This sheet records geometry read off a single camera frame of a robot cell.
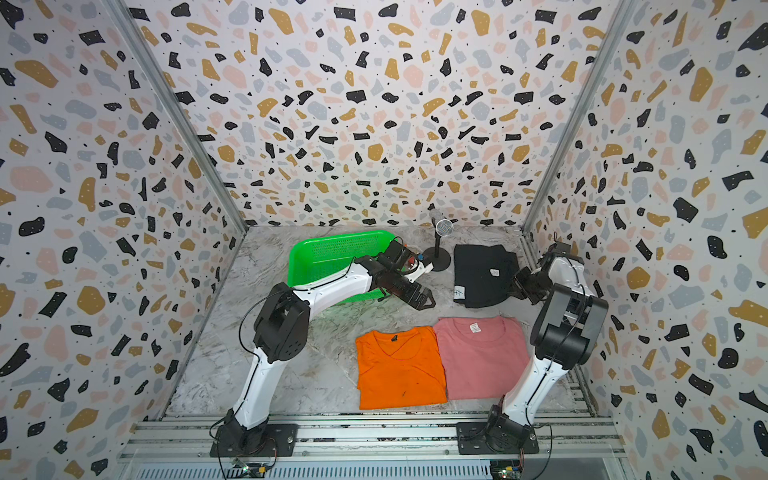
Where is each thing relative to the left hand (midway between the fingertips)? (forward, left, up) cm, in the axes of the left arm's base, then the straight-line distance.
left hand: (430, 297), depth 90 cm
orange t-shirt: (-17, +9, -9) cm, 22 cm away
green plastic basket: (+23, +40, -9) cm, 47 cm away
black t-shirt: (+15, -21, -9) cm, 27 cm away
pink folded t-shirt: (-14, -15, -11) cm, 23 cm away
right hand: (+5, -27, -2) cm, 27 cm away
